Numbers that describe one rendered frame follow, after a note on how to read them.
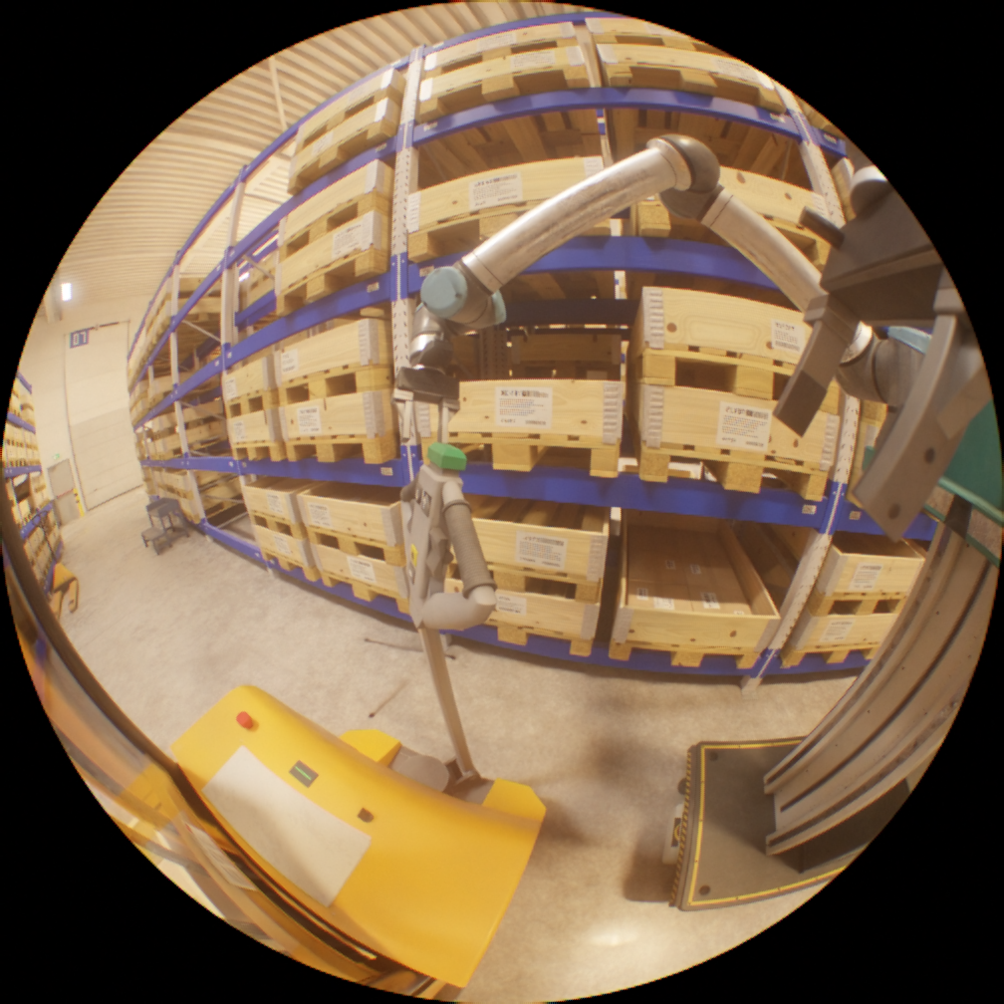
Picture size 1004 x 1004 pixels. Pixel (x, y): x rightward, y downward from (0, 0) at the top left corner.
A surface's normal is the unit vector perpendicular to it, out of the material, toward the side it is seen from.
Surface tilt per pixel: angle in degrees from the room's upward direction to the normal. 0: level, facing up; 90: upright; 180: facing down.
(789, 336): 90
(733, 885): 0
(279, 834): 0
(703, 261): 90
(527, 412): 90
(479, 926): 0
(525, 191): 90
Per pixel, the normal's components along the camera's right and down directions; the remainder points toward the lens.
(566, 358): -0.32, 0.36
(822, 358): -0.50, 0.44
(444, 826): 0.05, -0.99
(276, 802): -0.04, -0.93
